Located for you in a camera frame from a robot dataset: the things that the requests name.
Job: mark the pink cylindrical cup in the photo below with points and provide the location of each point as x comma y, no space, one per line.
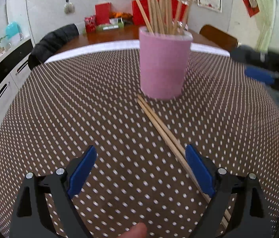
163,60

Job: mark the brown wooden chair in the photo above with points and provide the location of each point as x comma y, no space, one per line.
219,37

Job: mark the thin chopstick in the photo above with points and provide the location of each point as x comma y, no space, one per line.
186,14

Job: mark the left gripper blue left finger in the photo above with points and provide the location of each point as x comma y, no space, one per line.
31,217

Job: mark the black white sideboard cabinet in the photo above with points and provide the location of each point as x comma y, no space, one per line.
14,71

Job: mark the black jacket on chair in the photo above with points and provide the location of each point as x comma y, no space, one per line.
50,44

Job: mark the teal container on sideboard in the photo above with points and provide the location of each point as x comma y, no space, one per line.
13,29

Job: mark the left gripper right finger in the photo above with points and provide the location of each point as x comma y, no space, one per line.
237,206

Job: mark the red gift bag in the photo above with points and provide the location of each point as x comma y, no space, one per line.
174,14

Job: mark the small red gift box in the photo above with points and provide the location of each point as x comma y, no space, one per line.
102,13

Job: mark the brown dotted placemat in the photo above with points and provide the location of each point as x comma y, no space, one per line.
68,105

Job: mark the person left hand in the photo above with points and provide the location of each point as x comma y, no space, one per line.
137,231

